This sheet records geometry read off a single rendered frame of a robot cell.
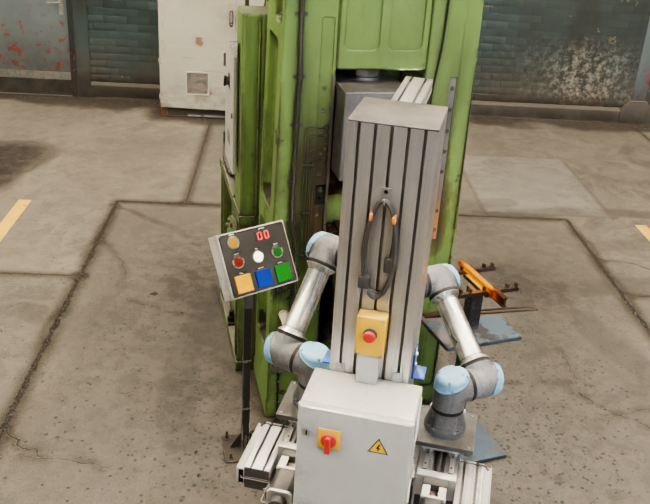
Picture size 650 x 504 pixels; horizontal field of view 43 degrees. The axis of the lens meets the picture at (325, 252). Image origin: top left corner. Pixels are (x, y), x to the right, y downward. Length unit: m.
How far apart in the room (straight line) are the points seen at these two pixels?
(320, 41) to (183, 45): 5.49
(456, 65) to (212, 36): 5.41
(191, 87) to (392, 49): 5.57
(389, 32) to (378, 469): 1.96
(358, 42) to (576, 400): 2.39
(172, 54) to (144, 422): 5.39
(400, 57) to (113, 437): 2.29
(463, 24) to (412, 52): 0.25
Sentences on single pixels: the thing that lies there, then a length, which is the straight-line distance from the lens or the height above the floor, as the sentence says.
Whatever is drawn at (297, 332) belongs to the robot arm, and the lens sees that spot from 3.08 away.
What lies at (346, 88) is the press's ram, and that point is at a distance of 3.63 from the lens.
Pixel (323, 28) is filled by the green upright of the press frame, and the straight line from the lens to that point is 3.63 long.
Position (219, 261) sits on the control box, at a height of 1.09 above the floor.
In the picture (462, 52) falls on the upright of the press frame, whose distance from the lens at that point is 3.84.
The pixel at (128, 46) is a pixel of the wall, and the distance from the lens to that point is 9.80.
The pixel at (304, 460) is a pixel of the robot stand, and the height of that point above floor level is 1.03.
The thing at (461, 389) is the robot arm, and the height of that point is 1.02.
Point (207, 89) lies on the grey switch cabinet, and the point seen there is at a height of 0.33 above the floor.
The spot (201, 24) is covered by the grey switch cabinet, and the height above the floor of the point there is 1.00.
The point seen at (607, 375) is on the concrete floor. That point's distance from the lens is 5.21.
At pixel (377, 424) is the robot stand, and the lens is 2.42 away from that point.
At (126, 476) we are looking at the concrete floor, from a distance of 4.11.
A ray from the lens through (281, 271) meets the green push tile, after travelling 3.62.
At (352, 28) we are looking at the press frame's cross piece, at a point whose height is 2.00.
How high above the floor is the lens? 2.67
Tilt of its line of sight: 26 degrees down
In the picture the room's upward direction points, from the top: 4 degrees clockwise
